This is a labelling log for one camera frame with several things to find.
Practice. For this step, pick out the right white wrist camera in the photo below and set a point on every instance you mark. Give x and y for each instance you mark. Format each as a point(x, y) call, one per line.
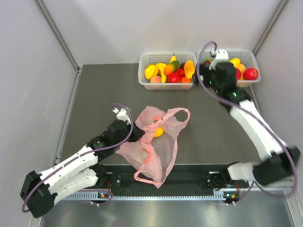
point(218, 55)

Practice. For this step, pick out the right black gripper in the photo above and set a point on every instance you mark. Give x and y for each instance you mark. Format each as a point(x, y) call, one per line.
point(204, 71)

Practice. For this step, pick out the peach fruit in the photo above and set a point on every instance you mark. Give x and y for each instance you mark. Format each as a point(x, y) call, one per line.
point(155, 80)

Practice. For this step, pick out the yellow orange fruit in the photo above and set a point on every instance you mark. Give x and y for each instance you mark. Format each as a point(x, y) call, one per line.
point(159, 132)

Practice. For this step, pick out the right white plastic basket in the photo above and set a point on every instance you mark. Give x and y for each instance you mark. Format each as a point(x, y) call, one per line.
point(246, 68)

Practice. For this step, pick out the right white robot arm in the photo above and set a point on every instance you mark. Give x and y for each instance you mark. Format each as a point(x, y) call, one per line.
point(278, 160)

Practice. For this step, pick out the grey slotted cable duct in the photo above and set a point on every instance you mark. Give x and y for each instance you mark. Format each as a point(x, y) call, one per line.
point(102, 196)

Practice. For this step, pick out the dark plum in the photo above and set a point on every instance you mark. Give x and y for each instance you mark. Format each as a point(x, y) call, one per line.
point(182, 66)

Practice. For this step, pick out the green orange mango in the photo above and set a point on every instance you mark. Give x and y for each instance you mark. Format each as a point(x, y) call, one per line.
point(171, 67)

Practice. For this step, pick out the pink plastic bag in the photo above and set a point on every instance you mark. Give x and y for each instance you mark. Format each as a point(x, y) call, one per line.
point(154, 158)

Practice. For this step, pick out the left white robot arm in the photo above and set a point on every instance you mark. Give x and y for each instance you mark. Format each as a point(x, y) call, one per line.
point(41, 191)

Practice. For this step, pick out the red apple in left basket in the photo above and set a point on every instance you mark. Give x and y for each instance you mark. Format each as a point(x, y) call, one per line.
point(174, 78)

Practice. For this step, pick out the yellow pear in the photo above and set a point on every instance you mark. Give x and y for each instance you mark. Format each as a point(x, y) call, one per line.
point(173, 58)

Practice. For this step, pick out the red apple right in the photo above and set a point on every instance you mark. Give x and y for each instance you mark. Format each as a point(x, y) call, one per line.
point(250, 74)

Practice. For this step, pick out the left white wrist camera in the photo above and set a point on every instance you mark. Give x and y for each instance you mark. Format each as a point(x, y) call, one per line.
point(122, 114)

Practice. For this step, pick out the red apple front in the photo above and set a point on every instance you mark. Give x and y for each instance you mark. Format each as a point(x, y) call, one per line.
point(238, 74)

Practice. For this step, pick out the left white plastic basket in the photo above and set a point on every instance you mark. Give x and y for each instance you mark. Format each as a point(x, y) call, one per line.
point(153, 58)

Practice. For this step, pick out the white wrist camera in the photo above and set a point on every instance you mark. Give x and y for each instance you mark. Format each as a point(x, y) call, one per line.
point(122, 114)
point(218, 55)

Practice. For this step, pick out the orange tangerine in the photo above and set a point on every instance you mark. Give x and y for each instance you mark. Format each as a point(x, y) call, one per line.
point(186, 80)

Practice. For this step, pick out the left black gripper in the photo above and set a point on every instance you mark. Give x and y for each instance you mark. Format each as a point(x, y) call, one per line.
point(137, 133)

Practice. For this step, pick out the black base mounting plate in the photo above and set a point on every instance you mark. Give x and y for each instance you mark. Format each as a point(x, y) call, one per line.
point(183, 180)

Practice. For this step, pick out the yellow banana bunch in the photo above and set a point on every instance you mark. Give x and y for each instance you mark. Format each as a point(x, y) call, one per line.
point(161, 67)

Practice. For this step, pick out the yellow mango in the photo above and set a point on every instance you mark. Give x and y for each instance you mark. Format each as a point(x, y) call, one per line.
point(235, 61)

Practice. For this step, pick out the white plastic basket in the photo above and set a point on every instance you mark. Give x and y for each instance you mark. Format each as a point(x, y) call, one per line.
point(153, 58)
point(246, 68)

